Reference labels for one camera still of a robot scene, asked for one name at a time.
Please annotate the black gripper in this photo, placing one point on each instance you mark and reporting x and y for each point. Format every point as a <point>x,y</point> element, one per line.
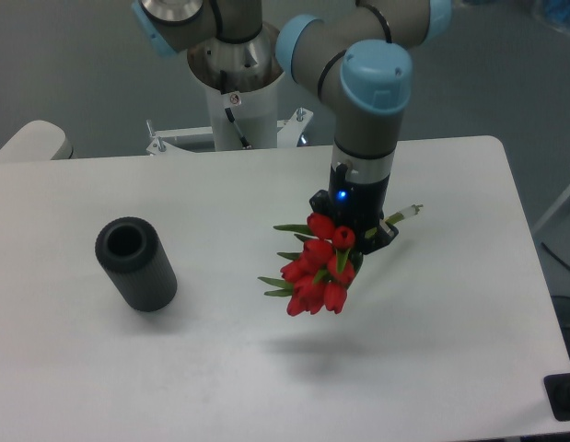
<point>357,206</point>

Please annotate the red tulip bouquet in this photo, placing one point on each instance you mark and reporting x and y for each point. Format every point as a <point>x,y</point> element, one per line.
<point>319,276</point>

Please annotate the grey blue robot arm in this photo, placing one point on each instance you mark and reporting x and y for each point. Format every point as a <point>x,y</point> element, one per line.
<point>358,66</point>

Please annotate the dark grey ribbed vase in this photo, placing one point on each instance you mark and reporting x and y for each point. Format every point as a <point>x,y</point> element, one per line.
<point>131,254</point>

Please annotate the white furniture right edge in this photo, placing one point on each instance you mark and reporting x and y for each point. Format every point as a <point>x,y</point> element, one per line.
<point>557,208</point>

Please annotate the black device table corner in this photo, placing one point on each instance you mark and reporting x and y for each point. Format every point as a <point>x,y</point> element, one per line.
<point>558,391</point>

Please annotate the blue clear container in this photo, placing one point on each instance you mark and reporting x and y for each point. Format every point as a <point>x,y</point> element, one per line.
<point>553,13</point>

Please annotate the white chair left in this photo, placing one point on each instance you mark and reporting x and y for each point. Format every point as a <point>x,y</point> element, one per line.
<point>37,141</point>

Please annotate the white metal base frame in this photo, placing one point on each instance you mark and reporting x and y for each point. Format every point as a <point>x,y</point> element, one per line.
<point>290,133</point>

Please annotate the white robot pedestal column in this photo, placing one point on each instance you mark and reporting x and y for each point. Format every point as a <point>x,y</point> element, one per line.
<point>240,85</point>

